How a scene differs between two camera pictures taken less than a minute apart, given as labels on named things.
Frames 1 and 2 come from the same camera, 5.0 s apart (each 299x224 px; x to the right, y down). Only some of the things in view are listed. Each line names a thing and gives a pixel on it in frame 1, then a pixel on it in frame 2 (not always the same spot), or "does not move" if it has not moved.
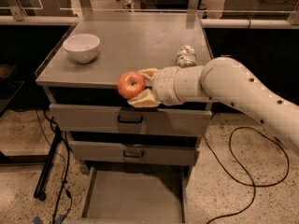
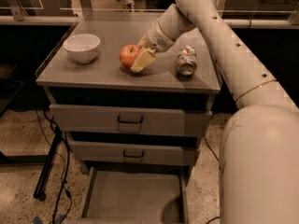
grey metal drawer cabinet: (134, 159) does not move
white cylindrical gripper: (163, 85) to (158, 37)
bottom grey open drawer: (135, 195) does not move
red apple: (130, 83) to (128, 54)
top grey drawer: (125, 119) does not move
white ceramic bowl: (83, 48) does not move
